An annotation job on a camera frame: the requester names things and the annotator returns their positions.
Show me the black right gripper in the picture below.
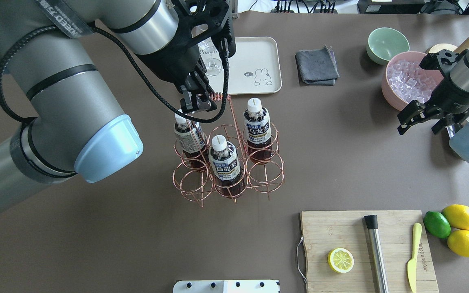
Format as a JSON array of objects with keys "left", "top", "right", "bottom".
[{"left": 397, "top": 49, "right": 469, "bottom": 135}]

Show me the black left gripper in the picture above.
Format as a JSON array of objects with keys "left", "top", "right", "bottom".
[{"left": 135, "top": 0, "right": 236, "bottom": 114}]

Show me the copper wire bottle basket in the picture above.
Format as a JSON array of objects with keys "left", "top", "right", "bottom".
[{"left": 172, "top": 98, "right": 285, "bottom": 205}]

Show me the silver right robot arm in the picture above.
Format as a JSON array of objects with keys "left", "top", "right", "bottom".
[{"left": 397, "top": 50, "right": 469, "bottom": 163}]

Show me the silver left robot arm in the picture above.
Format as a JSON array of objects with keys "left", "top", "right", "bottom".
[{"left": 0, "top": 0, "right": 236, "bottom": 213}]

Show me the tea bottle white cap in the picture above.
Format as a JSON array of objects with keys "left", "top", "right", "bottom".
[{"left": 208, "top": 135, "right": 245, "bottom": 199}]

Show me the clear wine glass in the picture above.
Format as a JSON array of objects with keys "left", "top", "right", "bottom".
[{"left": 198, "top": 38, "right": 223, "bottom": 77}]

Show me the pink bowl of ice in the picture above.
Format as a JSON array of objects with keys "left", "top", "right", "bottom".
[{"left": 381, "top": 51, "right": 443, "bottom": 111}]

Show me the cream serving tray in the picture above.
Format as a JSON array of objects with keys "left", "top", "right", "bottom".
[{"left": 228, "top": 36, "right": 282, "bottom": 95}]

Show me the mint green bowl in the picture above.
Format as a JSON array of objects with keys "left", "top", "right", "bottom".
[{"left": 366, "top": 27, "right": 410, "bottom": 65}]

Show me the yellow lemon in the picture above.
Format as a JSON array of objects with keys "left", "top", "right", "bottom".
[
  {"left": 442, "top": 204, "right": 469, "bottom": 230},
  {"left": 447, "top": 230, "right": 469, "bottom": 258}
]

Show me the green lime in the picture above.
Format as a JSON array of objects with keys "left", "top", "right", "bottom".
[{"left": 423, "top": 211, "right": 451, "bottom": 239}]

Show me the grey folded cloth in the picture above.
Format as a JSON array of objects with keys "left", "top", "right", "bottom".
[{"left": 295, "top": 45, "right": 340, "bottom": 86}]

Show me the steel muddler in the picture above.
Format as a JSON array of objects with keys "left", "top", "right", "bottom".
[{"left": 364, "top": 215, "right": 390, "bottom": 293}]

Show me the yellow plastic knife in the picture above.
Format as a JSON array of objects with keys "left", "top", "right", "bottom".
[{"left": 406, "top": 223, "right": 422, "bottom": 293}]

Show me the bamboo cutting board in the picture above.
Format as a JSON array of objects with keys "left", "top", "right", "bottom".
[{"left": 300, "top": 211, "right": 423, "bottom": 293}]

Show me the half lemon slice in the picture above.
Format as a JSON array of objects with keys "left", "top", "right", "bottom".
[{"left": 327, "top": 248, "right": 354, "bottom": 273}]

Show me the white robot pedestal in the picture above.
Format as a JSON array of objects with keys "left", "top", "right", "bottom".
[{"left": 173, "top": 279, "right": 281, "bottom": 293}]

